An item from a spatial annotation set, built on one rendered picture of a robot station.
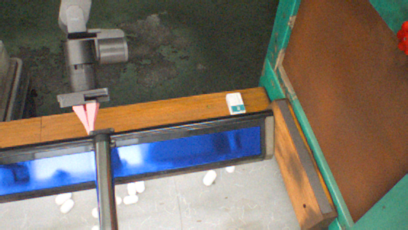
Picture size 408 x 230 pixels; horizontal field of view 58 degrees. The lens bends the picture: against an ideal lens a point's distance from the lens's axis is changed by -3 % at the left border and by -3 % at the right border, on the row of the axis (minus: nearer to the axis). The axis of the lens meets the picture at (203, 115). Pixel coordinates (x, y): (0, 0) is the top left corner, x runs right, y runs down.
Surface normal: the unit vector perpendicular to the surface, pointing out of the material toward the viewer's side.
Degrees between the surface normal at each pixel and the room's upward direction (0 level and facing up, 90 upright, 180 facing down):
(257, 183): 0
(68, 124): 0
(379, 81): 90
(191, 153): 58
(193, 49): 0
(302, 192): 66
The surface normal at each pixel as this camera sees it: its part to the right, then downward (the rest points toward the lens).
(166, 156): 0.21, 0.36
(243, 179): 0.05, -0.59
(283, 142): -0.88, -0.10
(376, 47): -0.98, 0.15
